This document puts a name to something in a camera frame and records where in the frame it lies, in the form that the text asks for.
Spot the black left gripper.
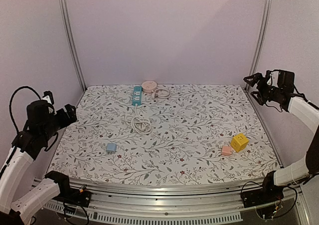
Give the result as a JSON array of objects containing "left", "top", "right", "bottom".
[{"left": 41, "top": 103, "right": 77, "bottom": 141}]

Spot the yellow cube socket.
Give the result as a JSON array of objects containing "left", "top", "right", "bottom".
[{"left": 230, "top": 133, "right": 249, "bottom": 153}]

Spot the pink round power socket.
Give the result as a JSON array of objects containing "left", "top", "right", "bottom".
[{"left": 141, "top": 80, "right": 158, "bottom": 93}]

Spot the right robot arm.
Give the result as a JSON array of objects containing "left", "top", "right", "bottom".
[{"left": 240, "top": 69, "right": 319, "bottom": 208}]

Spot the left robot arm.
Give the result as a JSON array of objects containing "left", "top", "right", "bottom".
[{"left": 0, "top": 91, "right": 92, "bottom": 225}]

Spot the pink plug adapter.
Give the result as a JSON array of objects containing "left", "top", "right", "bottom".
[{"left": 221, "top": 146, "right": 233, "bottom": 156}]

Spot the blue plug adapter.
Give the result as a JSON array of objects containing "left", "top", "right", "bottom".
[{"left": 106, "top": 143, "right": 117, "bottom": 154}]

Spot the teal power strip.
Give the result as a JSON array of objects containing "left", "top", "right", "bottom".
[{"left": 132, "top": 85, "right": 143, "bottom": 106}]

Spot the floral patterned table mat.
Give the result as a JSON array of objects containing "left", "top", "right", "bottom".
[{"left": 49, "top": 84, "right": 280, "bottom": 186}]

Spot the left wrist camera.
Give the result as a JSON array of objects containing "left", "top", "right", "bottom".
[{"left": 41, "top": 91, "right": 54, "bottom": 109}]

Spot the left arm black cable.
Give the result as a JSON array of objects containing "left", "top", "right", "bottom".
[{"left": 8, "top": 85, "right": 42, "bottom": 136}]

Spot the white coiled power strip cable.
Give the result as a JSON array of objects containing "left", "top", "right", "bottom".
[{"left": 121, "top": 104, "right": 153, "bottom": 135}]

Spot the right aluminium frame post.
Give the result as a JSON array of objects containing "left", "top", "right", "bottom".
[{"left": 249, "top": 0, "right": 272, "bottom": 76}]

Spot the aluminium frame post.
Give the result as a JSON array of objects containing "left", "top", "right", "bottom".
[
  {"left": 59, "top": 0, "right": 87, "bottom": 92},
  {"left": 249, "top": 0, "right": 272, "bottom": 76}
]

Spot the left aluminium frame post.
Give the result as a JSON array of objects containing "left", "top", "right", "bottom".
[{"left": 59, "top": 0, "right": 87, "bottom": 92}]

